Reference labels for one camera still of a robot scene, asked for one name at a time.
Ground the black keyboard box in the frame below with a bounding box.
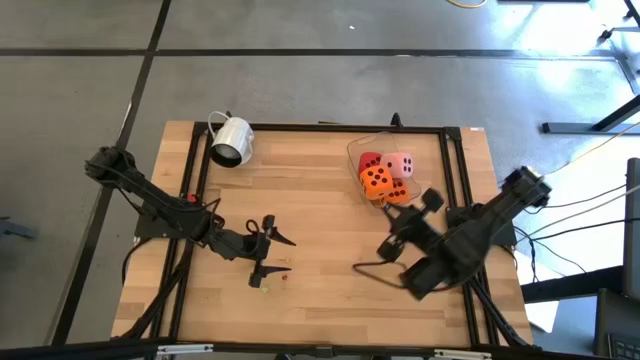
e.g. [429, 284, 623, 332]
[593, 287, 640, 360]

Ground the grey floor object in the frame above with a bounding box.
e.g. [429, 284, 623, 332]
[0, 216, 40, 242]

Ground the white mug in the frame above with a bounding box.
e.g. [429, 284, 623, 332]
[208, 115, 255, 169]

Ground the grey stand leg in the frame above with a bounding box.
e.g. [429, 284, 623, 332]
[597, 0, 640, 96]

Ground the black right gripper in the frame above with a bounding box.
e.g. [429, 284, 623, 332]
[377, 187, 446, 261]

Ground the large red foam die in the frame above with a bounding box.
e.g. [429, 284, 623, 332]
[357, 151, 384, 175]

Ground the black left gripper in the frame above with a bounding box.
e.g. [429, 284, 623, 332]
[219, 214, 297, 290]

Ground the black aluminium table frame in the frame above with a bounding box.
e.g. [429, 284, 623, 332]
[112, 121, 541, 351]

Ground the black desk bar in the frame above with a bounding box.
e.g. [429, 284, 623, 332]
[519, 264, 626, 305]

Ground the black rig crossbar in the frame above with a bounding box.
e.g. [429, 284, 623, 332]
[0, 338, 640, 360]

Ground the silver crossbar bracket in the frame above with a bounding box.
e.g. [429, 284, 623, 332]
[432, 348, 494, 360]
[156, 343, 215, 357]

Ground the grey monitor edge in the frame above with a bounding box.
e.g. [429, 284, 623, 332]
[622, 157, 640, 301]

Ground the white projector cable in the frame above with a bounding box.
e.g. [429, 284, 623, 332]
[206, 110, 232, 140]

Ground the large orange foam die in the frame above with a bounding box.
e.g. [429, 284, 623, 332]
[382, 178, 411, 206]
[358, 163, 395, 201]

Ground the large pink foam die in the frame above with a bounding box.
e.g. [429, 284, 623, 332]
[379, 151, 415, 180]

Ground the black desk foot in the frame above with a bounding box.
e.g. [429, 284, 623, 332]
[541, 93, 640, 135]

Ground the clear plastic container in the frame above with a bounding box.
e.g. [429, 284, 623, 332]
[346, 130, 423, 214]

